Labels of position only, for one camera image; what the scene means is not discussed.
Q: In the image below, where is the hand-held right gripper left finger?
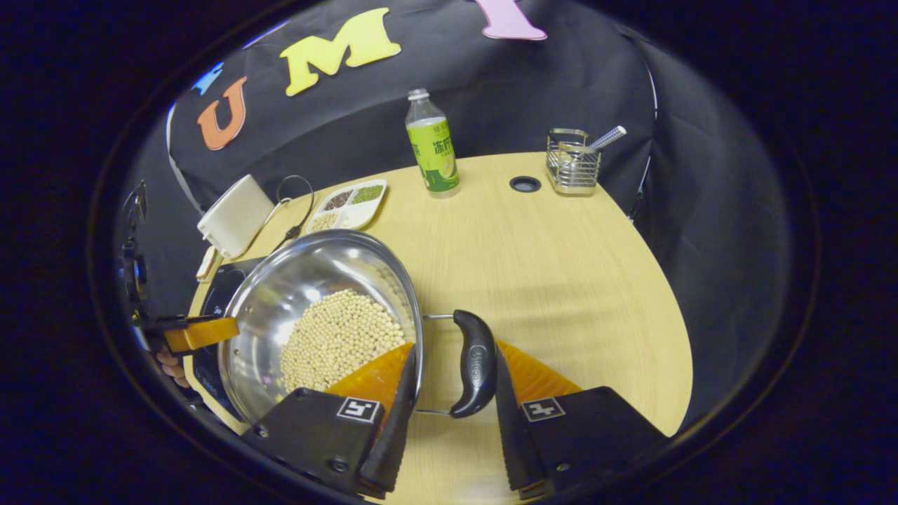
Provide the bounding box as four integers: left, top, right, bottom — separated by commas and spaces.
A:
242, 342, 420, 500

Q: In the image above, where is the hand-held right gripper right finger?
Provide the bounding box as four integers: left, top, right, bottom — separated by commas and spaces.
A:
495, 340, 667, 500

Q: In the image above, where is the black induction cooktop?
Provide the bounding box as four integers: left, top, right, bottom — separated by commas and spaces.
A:
189, 256, 267, 422

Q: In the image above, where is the stainless steel pot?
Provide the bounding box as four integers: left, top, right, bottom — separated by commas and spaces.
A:
217, 229, 499, 425

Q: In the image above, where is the sandwich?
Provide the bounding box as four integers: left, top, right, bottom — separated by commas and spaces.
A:
196, 245, 224, 283

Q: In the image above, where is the pile of soybeans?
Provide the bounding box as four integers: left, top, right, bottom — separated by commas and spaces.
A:
279, 289, 406, 393

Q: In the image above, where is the white toaster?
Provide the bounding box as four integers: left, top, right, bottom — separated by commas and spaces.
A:
197, 174, 276, 260

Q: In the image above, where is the white divided bean tray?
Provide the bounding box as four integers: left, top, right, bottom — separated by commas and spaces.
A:
304, 179, 388, 234

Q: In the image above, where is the green label drink bottle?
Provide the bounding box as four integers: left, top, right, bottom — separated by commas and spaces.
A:
405, 88, 462, 198

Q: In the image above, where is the metal spoon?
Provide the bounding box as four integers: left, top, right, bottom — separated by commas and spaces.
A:
588, 126, 627, 150

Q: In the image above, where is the black backdrop cloth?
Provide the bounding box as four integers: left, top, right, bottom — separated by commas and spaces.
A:
116, 0, 793, 429

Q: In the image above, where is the white power cable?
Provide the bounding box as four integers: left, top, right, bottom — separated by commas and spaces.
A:
260, 198, 292, 229

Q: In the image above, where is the black power cable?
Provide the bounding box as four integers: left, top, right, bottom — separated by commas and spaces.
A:
270, 175, 315, 255

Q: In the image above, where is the metal wire utensil holder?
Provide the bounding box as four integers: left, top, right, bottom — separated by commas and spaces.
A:
546, 128, 602, 196

